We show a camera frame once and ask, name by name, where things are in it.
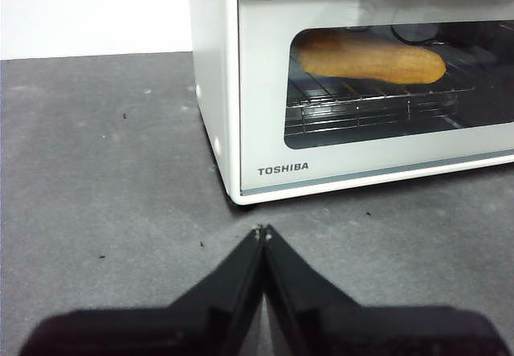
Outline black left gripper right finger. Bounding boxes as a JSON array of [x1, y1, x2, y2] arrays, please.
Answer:
[[263, 224, 505, 356]]

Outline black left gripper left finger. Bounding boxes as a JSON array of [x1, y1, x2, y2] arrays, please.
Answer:
[[18, 225, 266, 356]]

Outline glass oven door with handle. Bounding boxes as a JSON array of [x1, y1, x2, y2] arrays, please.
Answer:
[[236, 0, 514, 196]]

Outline yellow corn cob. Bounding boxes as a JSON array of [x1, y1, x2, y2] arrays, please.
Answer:
[[294, 31, 447, 85]]

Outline white Toshiba toaster oven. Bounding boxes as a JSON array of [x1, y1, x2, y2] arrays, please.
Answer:
[[186, 0, 514, 209]]

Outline metal wire oven rack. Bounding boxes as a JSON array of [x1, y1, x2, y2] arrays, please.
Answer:
[[284, 72, 479, 137]]

